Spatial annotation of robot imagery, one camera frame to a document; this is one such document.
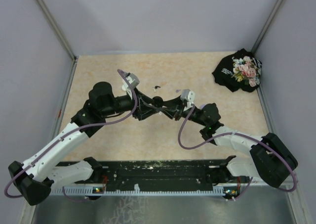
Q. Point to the aluminium frame post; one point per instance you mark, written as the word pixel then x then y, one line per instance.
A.
pixel 56 29
pixel 276 8

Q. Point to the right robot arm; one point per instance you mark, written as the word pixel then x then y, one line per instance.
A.
pixel 267 157

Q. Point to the aluminium frame post left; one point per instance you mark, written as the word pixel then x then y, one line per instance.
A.
pixel 56 29

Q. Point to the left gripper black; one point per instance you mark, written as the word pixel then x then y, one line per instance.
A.
pixel 143 104

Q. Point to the black floral cloth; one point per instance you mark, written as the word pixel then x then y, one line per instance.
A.
pixel 240 70

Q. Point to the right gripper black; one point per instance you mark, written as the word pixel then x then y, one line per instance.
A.
pixel 178 105

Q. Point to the aluminium frame post right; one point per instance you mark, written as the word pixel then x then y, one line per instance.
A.
pixel 276 8

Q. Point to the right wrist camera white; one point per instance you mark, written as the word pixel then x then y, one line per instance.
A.
pixel 187 97

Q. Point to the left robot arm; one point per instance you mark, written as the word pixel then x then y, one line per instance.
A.
pixel 37 176

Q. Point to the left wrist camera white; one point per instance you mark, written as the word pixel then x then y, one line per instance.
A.
pixel 133 81

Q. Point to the black earbud case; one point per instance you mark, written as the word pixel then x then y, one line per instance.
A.
pixel 157 102

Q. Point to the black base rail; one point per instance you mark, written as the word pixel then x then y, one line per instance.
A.
pixel 172 175

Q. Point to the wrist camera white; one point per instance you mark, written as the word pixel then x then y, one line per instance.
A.
pixel 187 97
pixel 133 81

